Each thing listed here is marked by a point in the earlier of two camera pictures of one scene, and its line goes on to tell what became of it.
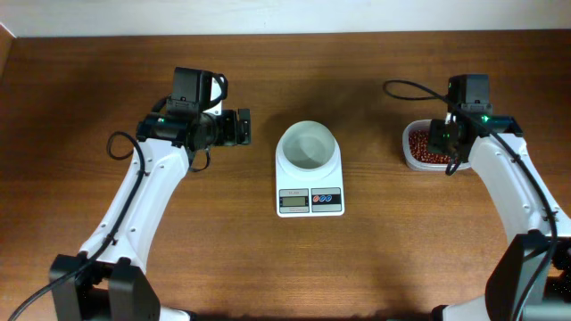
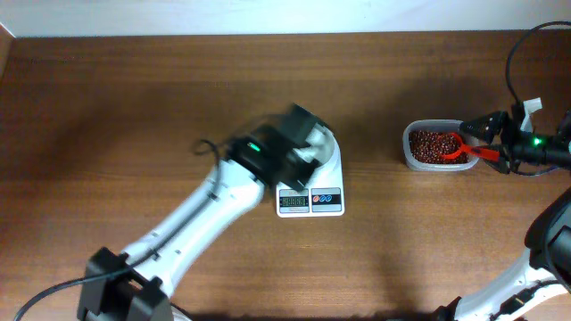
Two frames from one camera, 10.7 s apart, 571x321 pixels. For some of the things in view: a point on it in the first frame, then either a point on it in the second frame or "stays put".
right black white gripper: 435,141 -> 508,158
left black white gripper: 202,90 -> 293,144
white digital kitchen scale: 309,172 stays put
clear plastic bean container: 417,152 stays put
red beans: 418,143 stays put
